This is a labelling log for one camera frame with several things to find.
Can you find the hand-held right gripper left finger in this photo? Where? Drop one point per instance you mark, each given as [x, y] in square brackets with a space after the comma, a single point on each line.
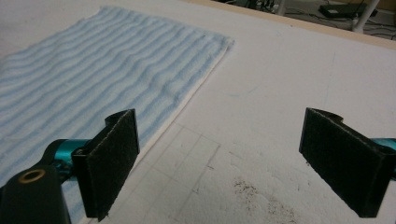
[109, 168]

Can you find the white desk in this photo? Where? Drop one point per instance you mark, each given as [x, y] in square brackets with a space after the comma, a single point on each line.
[365, 14]

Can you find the flat black device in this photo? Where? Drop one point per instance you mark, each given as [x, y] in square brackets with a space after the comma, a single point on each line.
[341, 10]

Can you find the blue striped towel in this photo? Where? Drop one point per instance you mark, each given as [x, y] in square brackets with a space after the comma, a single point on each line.
[93, 71]

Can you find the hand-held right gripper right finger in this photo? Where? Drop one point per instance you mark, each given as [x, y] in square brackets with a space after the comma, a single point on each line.
[342, 161]

